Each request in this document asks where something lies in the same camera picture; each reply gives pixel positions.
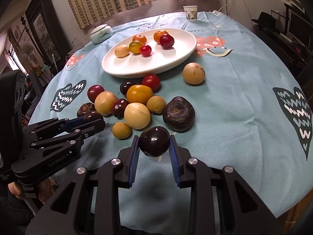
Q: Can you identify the white ceramic lidded jar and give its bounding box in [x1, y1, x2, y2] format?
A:
[90, 24, 113, 45]

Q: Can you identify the dark red plum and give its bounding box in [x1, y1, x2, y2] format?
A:
[112, 99, 129, 119]

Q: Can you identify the standing fan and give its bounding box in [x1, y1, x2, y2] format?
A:
[20, 43, 38, 65]

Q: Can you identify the black hat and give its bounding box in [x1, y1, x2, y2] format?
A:
[251, 12, 276, 29]

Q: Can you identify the paper cup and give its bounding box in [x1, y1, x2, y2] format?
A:
[183, 5, 198, 21]

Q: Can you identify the pale yellow round fruit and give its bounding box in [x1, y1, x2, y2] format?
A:
[124, 102, 151, 129]

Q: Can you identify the brown passion fruit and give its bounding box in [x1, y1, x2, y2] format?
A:
[76, 102, 95, 117]

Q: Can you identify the red cherry tomato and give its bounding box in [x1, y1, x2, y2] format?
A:
[139, 45, 152, 57]
[141, 74, 161, 92]

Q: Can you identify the dark passion fruit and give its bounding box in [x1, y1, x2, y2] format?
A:
[162, 97, 195, 132]

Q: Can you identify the beige pear front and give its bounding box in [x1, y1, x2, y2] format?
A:
[115, 45, 130, 58]

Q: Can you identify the dark plum top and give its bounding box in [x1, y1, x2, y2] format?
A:
[119, 81, 136, 96]

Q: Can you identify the blue patterned tablecloth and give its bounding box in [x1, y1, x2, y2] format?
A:
[30, 11, 312, 234]

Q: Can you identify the left hand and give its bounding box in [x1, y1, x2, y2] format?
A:
[8, 179, 52, 203]

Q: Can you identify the computer monitor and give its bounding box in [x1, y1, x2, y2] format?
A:
[284, 3, 312, 53]

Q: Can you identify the orange yellow tomato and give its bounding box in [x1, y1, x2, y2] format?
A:
[126, 84, 153, 105]

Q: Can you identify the orange mandarin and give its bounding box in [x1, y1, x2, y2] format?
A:
[153, 29, 168, 44]
[132, 34, 147, 45]

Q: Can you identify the large red plum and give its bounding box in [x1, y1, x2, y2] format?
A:
[87, 85, 105, 103]

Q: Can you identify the white oval plate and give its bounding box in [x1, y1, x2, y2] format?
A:
[102, 28, 197, 79]

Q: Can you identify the small dark plum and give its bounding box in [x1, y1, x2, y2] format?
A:
[139, 126, 170, 158]

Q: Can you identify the striped beige melon fruit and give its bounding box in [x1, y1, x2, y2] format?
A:
[183, 62, 205, 85]

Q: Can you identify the large beige pear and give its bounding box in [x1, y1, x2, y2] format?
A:
[94, 91, 118, 116]

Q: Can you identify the framed picture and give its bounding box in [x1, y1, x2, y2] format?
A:
[25, 0, 71, 66]

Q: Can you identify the green yellow tomato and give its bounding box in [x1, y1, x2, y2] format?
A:
[128, 40, 144, 55]

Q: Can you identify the red cherry tomato top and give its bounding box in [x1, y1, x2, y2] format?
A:
[141, 74, 161, 92]

